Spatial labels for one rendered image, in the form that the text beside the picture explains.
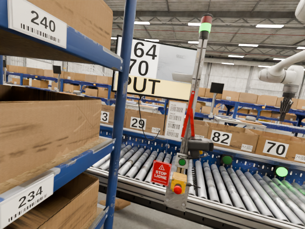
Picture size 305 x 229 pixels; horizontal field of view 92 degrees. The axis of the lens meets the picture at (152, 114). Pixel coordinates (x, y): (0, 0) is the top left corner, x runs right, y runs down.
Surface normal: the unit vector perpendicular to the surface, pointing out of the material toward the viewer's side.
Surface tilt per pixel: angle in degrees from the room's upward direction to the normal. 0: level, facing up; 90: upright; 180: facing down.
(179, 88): 86
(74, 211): 91
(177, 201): 90
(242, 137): 90
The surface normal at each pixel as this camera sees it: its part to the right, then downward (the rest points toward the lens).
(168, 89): 0.11, 0.09
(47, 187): 0.96, 0.16
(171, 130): -0.25, 0.11
